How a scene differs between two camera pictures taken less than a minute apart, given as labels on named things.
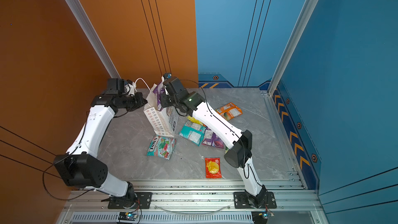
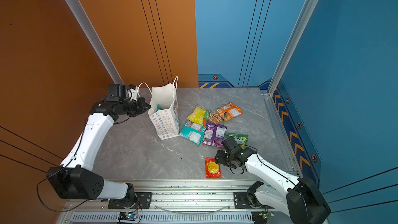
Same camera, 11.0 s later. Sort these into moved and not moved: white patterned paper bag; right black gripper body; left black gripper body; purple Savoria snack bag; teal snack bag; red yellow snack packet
Moved: left black gripper body; right black gripper body
Not moved: purple Savoria snack bag; white patterned paper bag; teal snack bag; red yellow snack packet
